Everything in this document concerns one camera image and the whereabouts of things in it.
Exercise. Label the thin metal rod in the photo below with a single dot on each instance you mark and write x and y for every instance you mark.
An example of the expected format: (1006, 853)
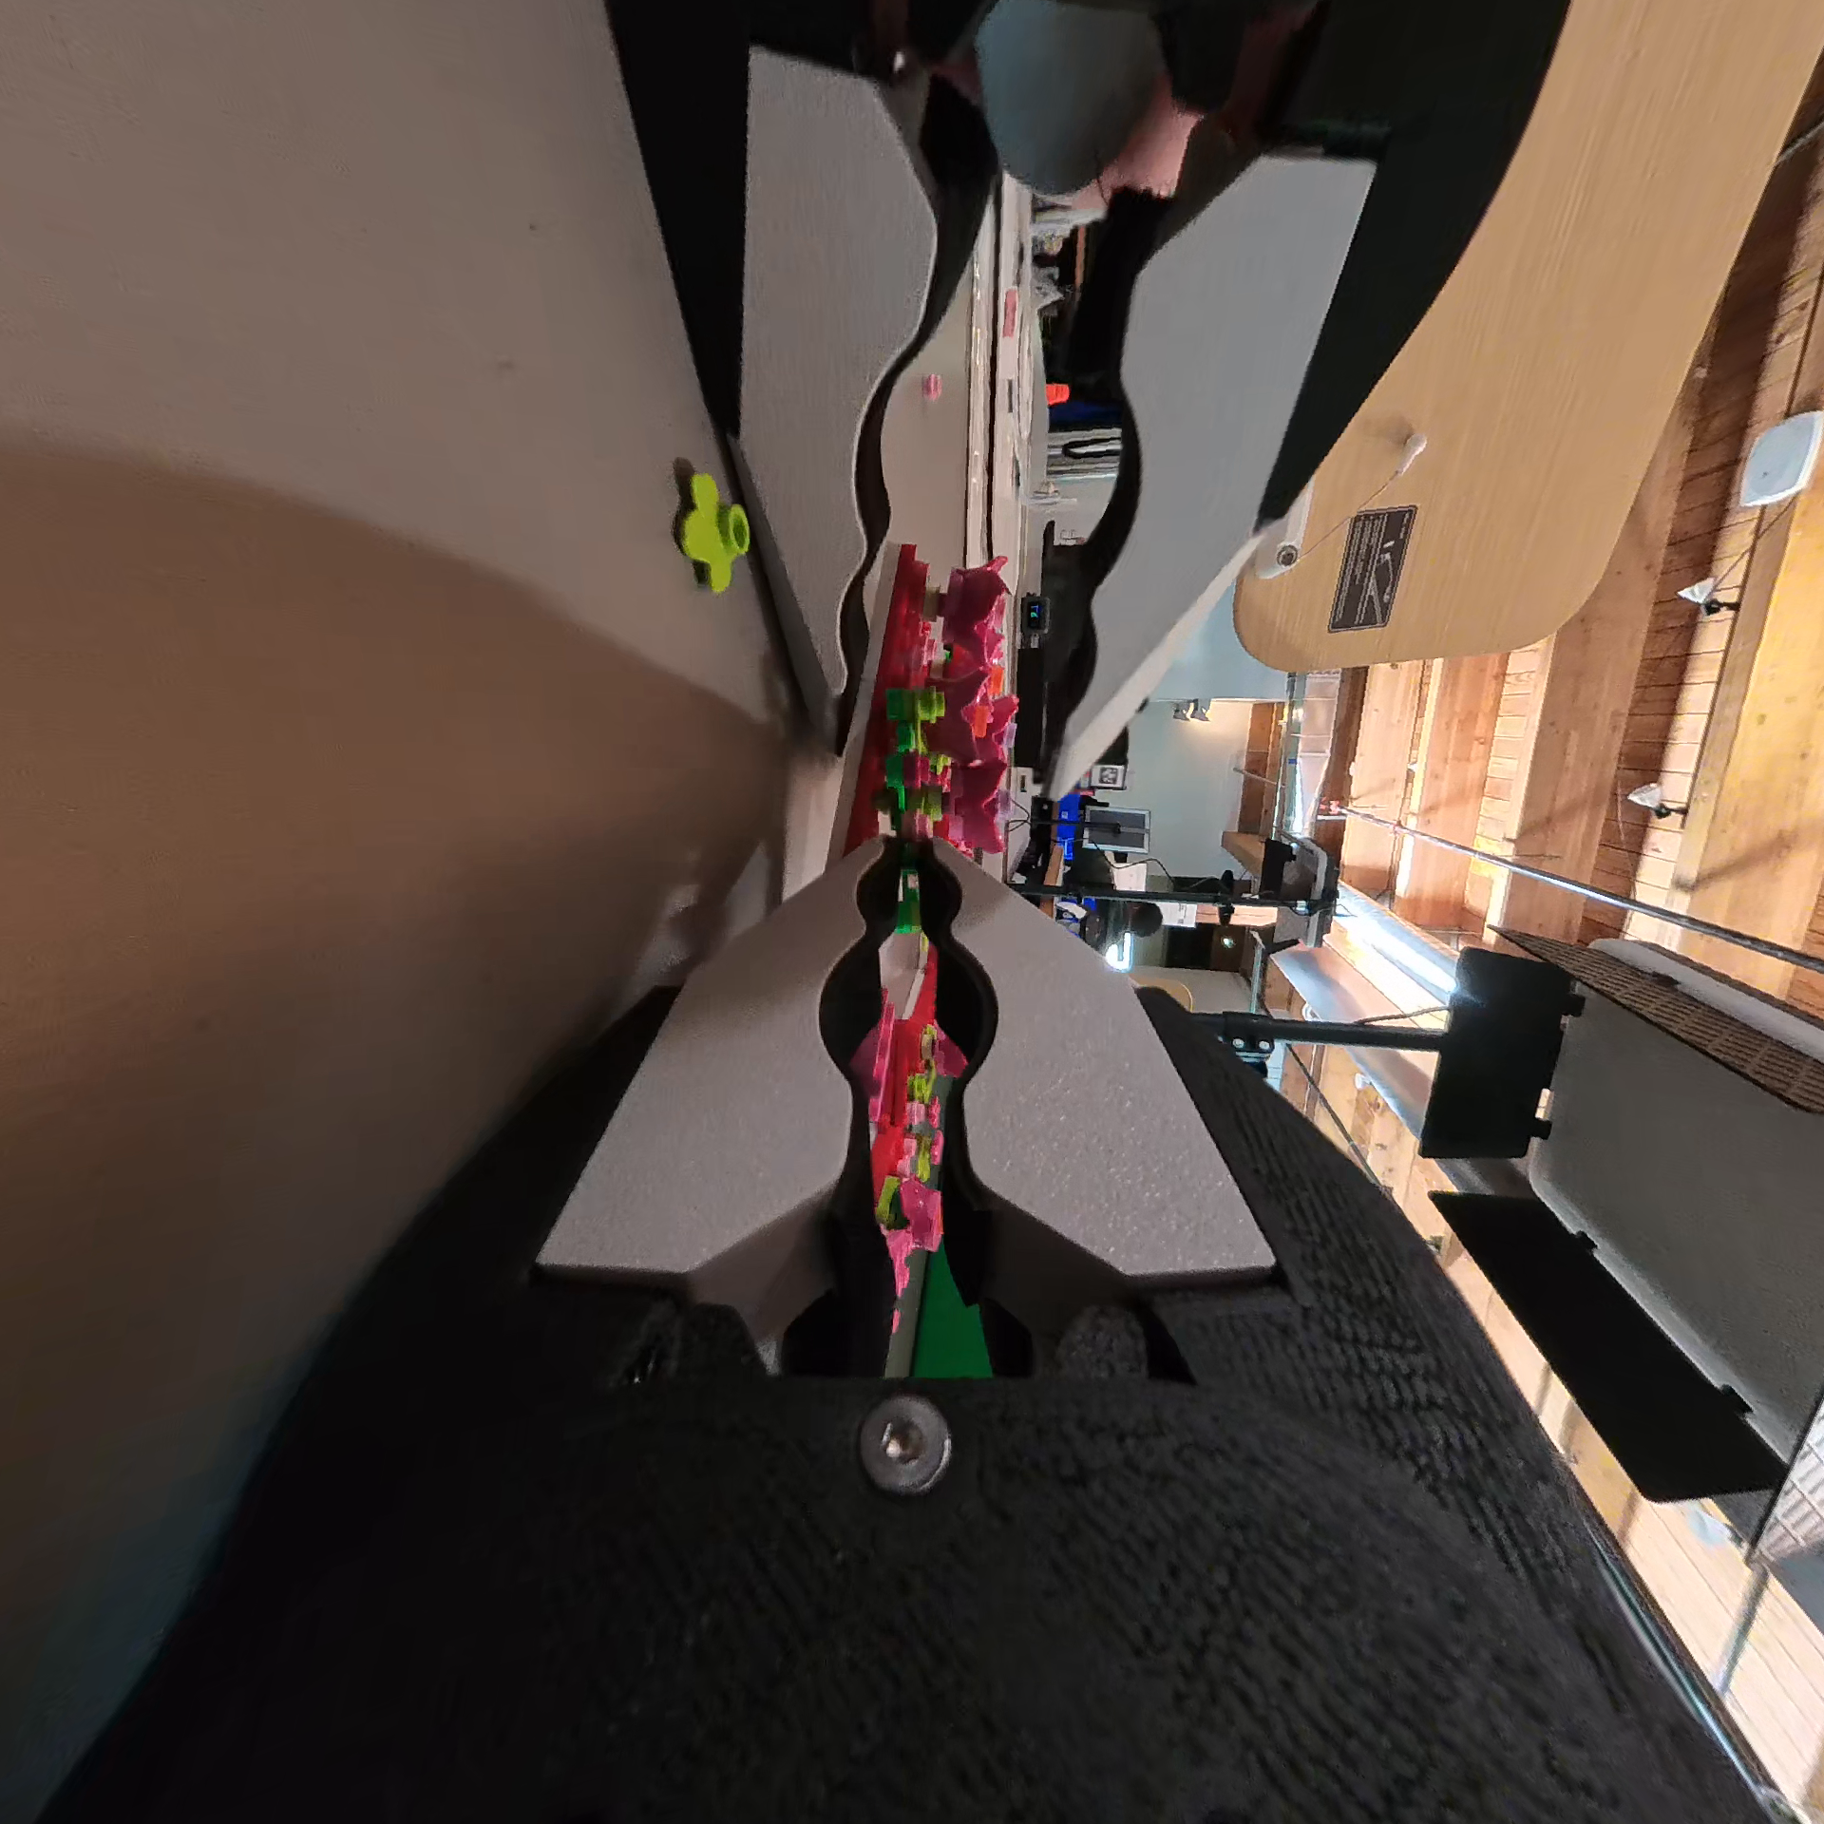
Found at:
(1569, 886)

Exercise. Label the black stand pole with clamp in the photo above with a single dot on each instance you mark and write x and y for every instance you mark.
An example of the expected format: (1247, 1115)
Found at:
(1340, 1034)

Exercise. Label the green lego flower stem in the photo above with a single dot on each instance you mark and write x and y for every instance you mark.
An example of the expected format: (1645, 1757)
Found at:
(908, 906)

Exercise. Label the green storage bin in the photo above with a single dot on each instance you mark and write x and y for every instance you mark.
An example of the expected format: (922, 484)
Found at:
(953, 1324)

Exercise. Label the wooden board with black label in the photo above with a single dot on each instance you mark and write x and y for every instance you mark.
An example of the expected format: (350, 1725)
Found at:
(1541, 356)

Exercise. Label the lime lego leaf piece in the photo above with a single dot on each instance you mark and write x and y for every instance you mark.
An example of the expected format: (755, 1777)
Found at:
(709, 535)

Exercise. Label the silver ventilation duct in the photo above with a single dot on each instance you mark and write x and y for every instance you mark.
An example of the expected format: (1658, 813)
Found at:
(1383, 934)

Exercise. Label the person's left hand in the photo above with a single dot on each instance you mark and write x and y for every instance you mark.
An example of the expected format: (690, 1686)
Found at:
(1158, 154)

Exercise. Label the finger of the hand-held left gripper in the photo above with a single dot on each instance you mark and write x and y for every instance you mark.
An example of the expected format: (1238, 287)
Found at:
(1226, 369)
(819, 285)

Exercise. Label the black flat panel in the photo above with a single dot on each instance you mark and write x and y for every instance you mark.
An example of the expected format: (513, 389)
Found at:
(1610, 1368)

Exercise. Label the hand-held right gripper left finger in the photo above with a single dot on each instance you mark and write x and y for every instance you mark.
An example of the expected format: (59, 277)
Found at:
(699, 1141)

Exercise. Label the red pink lego flower wreath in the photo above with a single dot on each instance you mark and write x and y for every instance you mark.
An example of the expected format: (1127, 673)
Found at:
(896, 640)

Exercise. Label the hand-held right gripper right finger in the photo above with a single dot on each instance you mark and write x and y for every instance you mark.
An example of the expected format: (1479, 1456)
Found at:
(1112, 1141)

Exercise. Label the white ceiling spotlight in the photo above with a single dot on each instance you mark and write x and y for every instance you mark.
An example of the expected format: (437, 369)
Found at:
(1652, 798)
(1701, 595)

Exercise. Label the grey housing with mesh panel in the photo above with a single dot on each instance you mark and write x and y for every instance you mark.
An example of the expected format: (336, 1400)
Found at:
(1682, 1241)

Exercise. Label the black mounted box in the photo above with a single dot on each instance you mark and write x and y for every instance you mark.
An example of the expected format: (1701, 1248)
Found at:
(1497, 1053)

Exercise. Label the white ceiling device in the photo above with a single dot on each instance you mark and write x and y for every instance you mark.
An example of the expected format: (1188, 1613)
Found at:
(1781, 458)

